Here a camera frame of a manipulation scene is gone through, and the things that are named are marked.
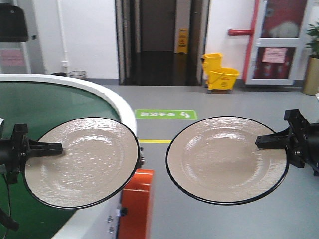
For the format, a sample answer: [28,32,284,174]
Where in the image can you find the black water dispenser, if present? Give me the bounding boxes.
[0,3,28,43]

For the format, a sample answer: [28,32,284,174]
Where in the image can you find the orange conveyor panel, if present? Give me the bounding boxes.
[117,169,155,239]

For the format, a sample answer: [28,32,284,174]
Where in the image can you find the yellow mop bucket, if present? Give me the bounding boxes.
[201,53,240,94]

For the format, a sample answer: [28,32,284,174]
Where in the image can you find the yellow wet floor sign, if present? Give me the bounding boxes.
[176,28,188,54]

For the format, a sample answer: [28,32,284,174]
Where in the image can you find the beige plate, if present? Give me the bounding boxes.
[165,116,289,205]
[24,117,140,209]

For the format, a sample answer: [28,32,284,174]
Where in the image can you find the wire mesh waste bin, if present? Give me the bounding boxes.
[68,70,86,80]

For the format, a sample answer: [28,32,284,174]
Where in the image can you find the green potted plant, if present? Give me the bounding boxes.
[306,20,319,59]

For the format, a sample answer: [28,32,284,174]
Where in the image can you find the white outer conveyor rim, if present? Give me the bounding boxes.
[0,74,140,239]

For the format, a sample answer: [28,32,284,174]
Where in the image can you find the black cable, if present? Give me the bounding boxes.
[0,171,20,239]

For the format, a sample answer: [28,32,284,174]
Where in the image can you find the green floor sign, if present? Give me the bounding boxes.
[135,109,198,120]

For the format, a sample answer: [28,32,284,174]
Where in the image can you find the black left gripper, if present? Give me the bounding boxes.
[0,124,63,184]

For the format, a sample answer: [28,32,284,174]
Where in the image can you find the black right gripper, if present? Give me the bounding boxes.
[255,109,319,176]

